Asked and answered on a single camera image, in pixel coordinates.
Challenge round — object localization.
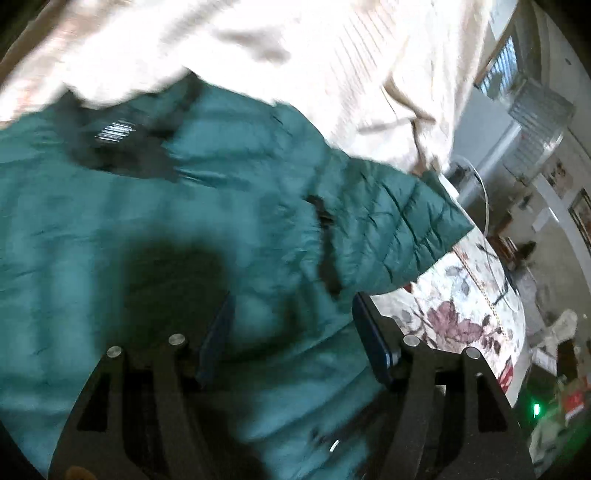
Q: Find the teal quilted puffer jacket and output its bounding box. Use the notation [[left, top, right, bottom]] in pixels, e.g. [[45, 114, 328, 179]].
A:
[[1, 74, 472, 479]]

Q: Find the floral bedspread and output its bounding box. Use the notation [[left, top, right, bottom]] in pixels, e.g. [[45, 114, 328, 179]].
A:
[[366, 169, 526, 391]]

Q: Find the beige blanket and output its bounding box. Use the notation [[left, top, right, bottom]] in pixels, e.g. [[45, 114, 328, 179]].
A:
[[1, 1, 492, 174]]

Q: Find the silver ventilation duct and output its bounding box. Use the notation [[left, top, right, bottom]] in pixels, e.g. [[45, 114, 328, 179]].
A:
[[503, 78, 575, 185]]

